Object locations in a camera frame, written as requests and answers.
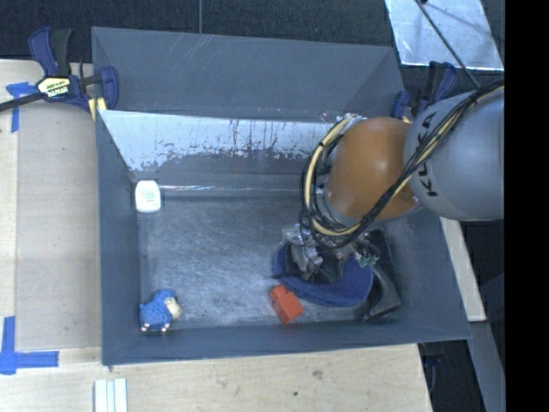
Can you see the red toy block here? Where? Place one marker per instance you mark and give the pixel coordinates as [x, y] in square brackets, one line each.
[288, 305]

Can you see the black curved plastic piece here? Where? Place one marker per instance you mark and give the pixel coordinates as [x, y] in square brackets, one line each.
[386, 292]

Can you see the pale wood board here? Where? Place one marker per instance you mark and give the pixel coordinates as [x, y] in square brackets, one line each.
[56, 230]

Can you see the grey metal bin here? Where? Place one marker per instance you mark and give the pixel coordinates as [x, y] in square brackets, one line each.
[214, 247]

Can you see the blue toy sheep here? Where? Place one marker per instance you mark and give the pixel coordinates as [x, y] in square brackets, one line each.
[156, 311]

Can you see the blue dotted cloth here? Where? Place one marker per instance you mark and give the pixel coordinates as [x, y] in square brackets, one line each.
[343, 290]

